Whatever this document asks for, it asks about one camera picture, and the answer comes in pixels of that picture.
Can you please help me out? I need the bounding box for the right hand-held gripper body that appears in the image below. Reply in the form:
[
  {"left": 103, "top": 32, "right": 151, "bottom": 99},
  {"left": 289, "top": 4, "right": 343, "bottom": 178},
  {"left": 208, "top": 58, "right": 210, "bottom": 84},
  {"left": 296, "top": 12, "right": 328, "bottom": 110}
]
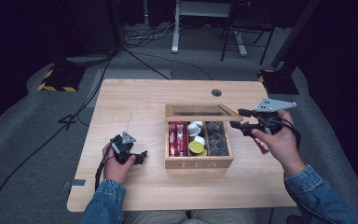
[{"left": 250, "top": 98, "right": 297, "bottom": 136}]

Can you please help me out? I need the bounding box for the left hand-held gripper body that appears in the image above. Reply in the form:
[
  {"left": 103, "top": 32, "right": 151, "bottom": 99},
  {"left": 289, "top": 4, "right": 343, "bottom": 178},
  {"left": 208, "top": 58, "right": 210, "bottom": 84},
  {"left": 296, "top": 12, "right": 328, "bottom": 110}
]
[{"left": 110, "top": 131, "right": 138, "bottom": 165}]

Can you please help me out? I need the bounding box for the red drink stick packet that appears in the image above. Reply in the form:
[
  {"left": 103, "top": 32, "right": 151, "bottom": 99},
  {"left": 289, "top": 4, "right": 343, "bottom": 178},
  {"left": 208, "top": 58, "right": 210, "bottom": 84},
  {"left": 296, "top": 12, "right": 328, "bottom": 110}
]
[{"left": 242, "top": 120, "right": 270, "bottom": 155}]

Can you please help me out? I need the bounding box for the wooden framed glass box lid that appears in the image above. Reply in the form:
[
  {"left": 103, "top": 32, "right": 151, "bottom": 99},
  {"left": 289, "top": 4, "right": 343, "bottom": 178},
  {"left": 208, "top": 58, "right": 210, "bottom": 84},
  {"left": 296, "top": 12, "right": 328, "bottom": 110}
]
[{"left": 164, "top": 103, "right": 244, "bottom": 122}]

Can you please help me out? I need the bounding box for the wooden tea box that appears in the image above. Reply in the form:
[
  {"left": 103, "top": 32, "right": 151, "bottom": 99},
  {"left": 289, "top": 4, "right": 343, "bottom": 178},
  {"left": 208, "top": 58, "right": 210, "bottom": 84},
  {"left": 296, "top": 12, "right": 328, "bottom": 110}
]
[{"left": 164, "top": 119, "right": 235, "bottom": 170}]

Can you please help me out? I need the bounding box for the person's left hand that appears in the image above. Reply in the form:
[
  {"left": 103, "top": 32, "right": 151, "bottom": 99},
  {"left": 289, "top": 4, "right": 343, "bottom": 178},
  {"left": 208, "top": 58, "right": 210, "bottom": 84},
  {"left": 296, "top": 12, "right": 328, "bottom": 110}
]
[{"left": 102, "top": 144, "right": 136, "bottom": 185}]

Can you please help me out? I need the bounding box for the person's right hand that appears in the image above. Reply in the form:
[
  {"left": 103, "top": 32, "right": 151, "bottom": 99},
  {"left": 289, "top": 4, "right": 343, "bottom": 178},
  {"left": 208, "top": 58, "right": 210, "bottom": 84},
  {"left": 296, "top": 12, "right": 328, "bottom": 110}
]
[{"left": 251, "top": 110, "right": 307, "bottom": 177}]

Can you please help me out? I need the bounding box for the pile of dark wrapped pods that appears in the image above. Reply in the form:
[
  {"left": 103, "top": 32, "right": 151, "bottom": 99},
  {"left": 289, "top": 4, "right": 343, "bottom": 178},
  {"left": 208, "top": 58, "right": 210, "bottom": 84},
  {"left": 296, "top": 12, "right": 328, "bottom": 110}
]
[{"left": 205, "top": 120, "right": 230, "bottom": 157}]

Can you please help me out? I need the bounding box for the row of red sachets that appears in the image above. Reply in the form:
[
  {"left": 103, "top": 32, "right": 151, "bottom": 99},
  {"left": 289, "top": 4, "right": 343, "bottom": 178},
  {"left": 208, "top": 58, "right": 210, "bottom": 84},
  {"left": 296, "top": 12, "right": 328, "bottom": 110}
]
[{"left": 168, "top": 121, "right": 189, "bottom": 158}]

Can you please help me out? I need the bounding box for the black yellow striped stand base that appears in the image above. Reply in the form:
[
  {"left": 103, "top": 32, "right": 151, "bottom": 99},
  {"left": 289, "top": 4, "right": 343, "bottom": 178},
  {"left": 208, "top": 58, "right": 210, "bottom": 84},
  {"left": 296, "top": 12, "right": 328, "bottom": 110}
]
[
  {"left": 257, "top": 68, "right": 300, "bottom": 95},
  {"left": 36, "top": 64, "right": 87, "bottom": 92}
]

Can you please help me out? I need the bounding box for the grey tape piece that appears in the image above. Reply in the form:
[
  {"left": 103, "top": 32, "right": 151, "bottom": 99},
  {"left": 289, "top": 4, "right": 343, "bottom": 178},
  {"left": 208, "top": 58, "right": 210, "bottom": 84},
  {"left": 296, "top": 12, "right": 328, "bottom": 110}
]
[{"left": 63, "top": 179, "right": 87, "bottom": 189}]

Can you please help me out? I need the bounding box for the black chair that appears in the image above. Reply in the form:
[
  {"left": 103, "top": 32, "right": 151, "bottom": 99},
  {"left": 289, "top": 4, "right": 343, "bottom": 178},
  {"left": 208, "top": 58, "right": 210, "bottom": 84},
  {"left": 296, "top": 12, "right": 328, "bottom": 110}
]
[{"left": 219, "top": 2, "right": 276, "bottom": 66}]

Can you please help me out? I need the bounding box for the black slanted stand pole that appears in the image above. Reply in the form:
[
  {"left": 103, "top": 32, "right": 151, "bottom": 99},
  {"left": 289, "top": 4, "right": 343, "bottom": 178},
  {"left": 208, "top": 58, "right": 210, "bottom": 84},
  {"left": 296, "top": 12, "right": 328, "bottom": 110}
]
[{"left": 271, "top": 0, "right": 322, "bottom": 69}]

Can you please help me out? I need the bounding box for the flat grey stand foot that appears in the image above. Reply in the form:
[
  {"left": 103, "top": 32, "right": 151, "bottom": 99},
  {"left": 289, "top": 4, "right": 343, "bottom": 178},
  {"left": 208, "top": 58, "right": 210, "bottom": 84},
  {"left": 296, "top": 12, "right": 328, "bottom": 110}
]
[{"left": 64, "top": 53, "right": 117, "bottom": 65}]

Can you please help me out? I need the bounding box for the left gripper braided black cable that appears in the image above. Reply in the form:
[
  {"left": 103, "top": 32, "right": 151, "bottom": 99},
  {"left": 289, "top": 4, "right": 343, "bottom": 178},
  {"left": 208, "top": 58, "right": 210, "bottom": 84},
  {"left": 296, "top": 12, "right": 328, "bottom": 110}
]
[{"left": 94, "top": 142, "right": 117, "bottom": 191}]

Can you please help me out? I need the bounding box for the thick black floor cable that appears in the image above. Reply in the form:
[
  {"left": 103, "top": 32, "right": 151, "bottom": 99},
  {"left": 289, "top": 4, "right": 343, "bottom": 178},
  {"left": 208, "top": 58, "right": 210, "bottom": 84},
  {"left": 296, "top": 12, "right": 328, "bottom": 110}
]
[{"left": 0, "top": 50, "right": 117, "bottom": 223}]

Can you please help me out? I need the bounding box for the thin black floor cable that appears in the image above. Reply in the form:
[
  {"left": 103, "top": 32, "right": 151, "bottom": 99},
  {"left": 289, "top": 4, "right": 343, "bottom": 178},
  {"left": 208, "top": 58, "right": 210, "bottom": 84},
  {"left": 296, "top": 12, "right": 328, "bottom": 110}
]
[{"left": 122, "top": 46, "right": 213, "bottom": 81}]

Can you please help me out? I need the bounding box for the white desk frame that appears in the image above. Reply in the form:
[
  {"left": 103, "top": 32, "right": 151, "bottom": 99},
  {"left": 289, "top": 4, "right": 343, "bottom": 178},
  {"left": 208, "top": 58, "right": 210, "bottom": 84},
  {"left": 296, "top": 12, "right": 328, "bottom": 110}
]
[{"left": 171, "top": 0, "right": 249, "bottom": 58}]

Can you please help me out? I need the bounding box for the bundle of floor cables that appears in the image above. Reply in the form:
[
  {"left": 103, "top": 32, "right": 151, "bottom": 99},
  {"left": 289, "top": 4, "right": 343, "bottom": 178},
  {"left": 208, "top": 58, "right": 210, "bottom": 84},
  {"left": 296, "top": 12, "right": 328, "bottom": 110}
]
[{"left": 123, "top": 17, "right": 181, "bottom": 49}]

